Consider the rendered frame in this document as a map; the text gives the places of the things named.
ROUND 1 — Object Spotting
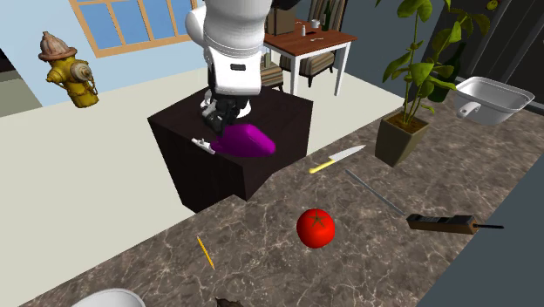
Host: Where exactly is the purple rounded object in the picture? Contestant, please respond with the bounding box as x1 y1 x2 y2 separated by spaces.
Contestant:
210 123 277 160

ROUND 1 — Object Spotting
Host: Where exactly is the small white grey object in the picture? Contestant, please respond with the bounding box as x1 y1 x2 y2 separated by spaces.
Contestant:
190 136 216 155

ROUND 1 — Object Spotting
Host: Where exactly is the dark robot stand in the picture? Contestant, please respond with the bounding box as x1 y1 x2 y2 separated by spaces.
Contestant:
146 86 315 214

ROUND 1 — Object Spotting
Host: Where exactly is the striped armchair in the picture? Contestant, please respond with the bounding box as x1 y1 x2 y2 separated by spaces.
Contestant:
279 0 348 89
259 52 285 92

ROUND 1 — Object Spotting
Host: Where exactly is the brown top white leg table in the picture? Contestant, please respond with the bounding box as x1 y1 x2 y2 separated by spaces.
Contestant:
262 5 358 97

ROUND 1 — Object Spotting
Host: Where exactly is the wooden framed window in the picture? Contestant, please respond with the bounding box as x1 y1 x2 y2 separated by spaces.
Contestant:
67 0 199 58

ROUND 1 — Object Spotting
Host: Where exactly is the yellow pencil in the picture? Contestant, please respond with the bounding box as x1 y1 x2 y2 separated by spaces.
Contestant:
196 235 216 271

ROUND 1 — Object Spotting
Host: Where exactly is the red tomato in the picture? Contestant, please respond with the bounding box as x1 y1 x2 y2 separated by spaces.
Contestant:
296 208 337 249

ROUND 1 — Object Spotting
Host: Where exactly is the yellow fire hydrant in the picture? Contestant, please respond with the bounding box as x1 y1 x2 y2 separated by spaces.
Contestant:
37 31 100 109

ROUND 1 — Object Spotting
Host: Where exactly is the green plant in olive pot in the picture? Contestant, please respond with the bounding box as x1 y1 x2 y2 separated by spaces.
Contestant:
373 0 493 168

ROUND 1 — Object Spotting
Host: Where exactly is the brown phone with black antenna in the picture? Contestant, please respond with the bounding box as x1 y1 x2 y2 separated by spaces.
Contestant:
405 213 506 236

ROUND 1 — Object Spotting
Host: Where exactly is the yellow handled knife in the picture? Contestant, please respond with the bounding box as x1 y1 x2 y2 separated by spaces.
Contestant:
308 144 367 175

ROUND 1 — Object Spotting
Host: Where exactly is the white basin with handle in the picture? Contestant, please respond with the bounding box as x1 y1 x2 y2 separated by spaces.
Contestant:
452 76 536 126

